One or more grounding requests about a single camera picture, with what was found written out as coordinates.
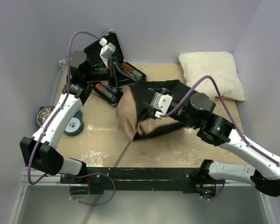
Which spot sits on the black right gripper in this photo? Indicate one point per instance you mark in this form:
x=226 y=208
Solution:
x=164 y=90

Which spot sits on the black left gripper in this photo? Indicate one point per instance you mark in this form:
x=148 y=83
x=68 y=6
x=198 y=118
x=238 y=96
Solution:
x=118 y=82

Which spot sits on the beige fabric pet tent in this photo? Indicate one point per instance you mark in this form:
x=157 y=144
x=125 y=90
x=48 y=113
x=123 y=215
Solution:
x=133 y=117

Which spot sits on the black tent pole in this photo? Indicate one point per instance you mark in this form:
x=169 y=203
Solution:
x=97 y=198

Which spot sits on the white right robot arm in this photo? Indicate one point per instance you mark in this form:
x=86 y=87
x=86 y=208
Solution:
x=262 y=168

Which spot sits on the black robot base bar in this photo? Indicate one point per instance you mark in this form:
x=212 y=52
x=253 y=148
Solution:
x=102 y=179

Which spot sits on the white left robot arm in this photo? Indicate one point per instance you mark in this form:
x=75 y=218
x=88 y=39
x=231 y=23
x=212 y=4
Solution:
x=39 y=151

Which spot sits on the teal double pet bowl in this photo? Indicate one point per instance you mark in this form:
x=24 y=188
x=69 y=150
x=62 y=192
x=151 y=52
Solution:
x=74 y=127

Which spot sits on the black poker chip case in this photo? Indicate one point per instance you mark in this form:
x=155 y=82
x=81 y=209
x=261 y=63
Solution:
x=81 y=63

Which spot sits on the red poker chip roll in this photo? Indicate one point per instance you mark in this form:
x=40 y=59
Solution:
x=127 y=67

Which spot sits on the purple poker chip roll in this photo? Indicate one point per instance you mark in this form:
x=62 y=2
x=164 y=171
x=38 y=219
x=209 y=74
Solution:
x=111 y=89

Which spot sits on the green blue poker chip roll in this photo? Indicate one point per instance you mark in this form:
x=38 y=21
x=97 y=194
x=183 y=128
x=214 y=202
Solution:
x=137 y=74

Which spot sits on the white fluffy pillow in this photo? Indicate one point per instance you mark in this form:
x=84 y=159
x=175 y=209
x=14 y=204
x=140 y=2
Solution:
x=220 y=65

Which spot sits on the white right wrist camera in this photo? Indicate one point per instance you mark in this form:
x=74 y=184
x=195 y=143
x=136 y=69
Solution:
x=160 y=104

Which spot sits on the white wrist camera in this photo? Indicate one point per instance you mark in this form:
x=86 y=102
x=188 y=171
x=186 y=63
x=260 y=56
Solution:
x=160 y=104
x=107 y=51

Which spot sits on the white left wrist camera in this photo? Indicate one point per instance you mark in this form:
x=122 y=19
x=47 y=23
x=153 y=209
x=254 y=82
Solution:
x=107 y=51

